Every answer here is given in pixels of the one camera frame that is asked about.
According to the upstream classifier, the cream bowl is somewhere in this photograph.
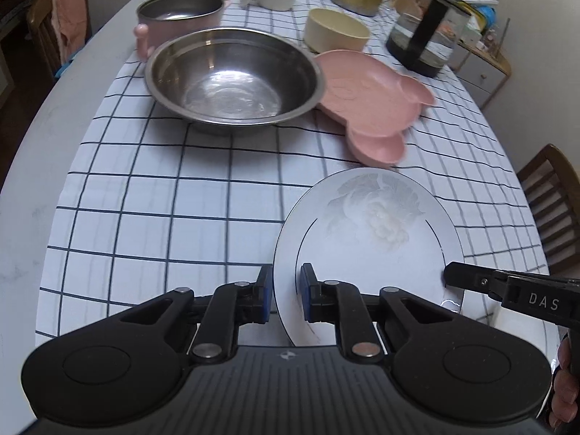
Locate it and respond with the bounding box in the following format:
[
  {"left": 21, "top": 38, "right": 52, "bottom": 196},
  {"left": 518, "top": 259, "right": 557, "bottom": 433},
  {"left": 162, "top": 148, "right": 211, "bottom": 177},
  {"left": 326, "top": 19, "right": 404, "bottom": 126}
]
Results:
[{"left": 302, "top": 8, "right": 372, "bottom": 54}]

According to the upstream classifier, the white floral plate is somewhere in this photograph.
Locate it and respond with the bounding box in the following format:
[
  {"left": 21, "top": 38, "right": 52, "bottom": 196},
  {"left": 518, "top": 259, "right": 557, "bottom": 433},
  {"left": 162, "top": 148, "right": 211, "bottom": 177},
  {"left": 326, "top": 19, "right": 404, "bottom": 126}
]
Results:
[{"left": 273, "top": 167, "right": 465, "bottom": 348}]

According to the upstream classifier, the pink pot with steel interior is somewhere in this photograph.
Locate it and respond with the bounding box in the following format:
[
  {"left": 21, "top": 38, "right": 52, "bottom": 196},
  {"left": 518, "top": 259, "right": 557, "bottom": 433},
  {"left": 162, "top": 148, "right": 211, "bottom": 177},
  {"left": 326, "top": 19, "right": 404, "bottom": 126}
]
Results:
[{"left": 133, "top": 0, "right": 232, "bottom": 62}]

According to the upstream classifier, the blue globe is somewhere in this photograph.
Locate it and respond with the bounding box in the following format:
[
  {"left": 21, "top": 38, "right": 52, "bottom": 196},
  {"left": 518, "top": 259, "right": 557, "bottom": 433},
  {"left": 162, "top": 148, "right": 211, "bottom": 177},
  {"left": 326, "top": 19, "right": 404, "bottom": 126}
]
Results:
[{"left": 475, "top": 4, "right": 498, "bottom": 33}]

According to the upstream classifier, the person's right hand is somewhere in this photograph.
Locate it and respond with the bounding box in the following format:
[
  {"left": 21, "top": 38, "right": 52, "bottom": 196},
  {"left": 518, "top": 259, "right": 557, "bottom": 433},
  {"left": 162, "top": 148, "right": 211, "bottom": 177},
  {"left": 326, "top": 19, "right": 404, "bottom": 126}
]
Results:
[{"left": 551, "top": 333, "right": 580, "bottom": 423}]

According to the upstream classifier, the white checked tablecloth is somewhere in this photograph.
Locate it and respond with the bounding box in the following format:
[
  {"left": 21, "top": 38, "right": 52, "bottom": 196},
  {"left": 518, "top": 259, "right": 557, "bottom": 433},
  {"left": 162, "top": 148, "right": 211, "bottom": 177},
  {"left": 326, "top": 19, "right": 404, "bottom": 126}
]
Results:
[{"left": 35, "top": 0, "right": 563, "bottom": 351}]

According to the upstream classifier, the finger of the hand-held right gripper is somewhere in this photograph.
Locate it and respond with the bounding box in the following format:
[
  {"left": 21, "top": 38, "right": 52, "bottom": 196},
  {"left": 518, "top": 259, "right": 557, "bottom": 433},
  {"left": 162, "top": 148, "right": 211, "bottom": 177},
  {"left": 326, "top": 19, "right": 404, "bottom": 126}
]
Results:
[{"left": 443, "top": 260, "right": 509, "bottom": 303}]

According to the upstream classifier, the glass kettle with black handle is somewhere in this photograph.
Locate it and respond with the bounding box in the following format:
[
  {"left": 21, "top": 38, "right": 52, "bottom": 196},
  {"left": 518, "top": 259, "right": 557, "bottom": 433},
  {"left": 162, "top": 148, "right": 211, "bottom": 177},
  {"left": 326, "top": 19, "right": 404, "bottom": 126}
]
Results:
[{"left": 385, "top": 0, "right": 472, "bottom": 78}]

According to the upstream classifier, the pink towel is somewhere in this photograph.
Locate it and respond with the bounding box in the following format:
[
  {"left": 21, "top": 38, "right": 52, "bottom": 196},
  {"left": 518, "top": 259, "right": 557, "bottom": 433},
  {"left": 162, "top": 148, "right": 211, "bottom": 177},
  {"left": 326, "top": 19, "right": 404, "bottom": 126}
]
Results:
[{"left": 49, "top": 0, "right": 90, "bottom": 67}]

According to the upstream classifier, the wooden chair with towel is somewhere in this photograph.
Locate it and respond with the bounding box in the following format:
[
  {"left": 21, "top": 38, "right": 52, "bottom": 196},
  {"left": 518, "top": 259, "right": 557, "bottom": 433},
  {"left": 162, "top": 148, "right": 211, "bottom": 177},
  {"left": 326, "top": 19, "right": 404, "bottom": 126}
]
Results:
[{"left": 25, "top": 0, "right": 94, "bottom": 83}]

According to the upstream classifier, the white wood-topped cabinet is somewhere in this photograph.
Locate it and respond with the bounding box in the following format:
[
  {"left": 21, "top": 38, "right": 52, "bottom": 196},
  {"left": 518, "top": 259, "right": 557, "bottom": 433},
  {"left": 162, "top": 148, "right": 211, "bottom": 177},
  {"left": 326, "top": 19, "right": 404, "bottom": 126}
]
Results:
[{"left": 448, "top": 36, "right": 513, "bottom": 110}]

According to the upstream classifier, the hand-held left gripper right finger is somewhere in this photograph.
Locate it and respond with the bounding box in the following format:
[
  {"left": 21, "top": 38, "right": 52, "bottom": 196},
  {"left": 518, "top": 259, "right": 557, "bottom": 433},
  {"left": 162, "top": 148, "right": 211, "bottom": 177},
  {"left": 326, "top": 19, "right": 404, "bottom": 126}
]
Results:
[{"left": 300, "top": 263, "right": 459, "bottom": 359}]

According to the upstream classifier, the pink bear-shaped plate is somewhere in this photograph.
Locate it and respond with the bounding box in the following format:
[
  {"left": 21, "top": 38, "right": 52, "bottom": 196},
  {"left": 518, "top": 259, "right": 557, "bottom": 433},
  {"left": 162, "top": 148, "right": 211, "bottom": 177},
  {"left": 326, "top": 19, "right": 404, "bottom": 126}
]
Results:
[{"left": 314, "top": 49, "right": 437, "bottom": 166}]

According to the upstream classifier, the large stainless steel bowl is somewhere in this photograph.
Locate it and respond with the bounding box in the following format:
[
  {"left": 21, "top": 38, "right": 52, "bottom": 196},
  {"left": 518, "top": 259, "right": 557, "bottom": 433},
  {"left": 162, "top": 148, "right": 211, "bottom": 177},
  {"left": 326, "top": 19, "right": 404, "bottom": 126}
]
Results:
[{"left": 144, "top": 27, "right": 326, "bottom": 137}]

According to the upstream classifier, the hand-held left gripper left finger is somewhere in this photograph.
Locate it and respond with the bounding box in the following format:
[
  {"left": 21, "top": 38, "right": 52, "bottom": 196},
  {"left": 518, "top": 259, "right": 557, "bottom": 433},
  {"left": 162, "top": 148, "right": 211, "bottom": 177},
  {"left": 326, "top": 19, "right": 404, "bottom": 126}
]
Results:
[{"left": 108, "top": 265, "right": 275, "bottom": 366}]

